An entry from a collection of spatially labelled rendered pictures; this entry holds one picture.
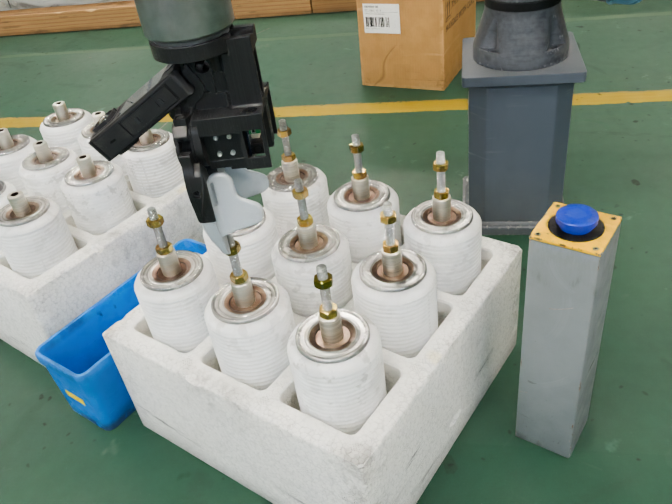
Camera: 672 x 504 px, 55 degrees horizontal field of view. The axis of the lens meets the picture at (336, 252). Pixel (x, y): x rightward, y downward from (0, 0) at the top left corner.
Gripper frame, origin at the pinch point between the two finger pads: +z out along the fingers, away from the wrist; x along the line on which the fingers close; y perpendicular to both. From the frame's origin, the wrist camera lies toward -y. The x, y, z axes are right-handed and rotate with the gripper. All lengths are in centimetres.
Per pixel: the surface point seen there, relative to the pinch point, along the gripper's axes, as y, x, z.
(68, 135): -38, 53, 11
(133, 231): -22.0, 28.9, 17.4
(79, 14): -93, 207, 28
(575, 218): 35.1, -1.6, 1.5
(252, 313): 1.8, -2.5, 9.0
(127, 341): -15.7, 2.9, 16.4
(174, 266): -8.2, 6.0, 8.1
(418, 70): 30, 112, 29
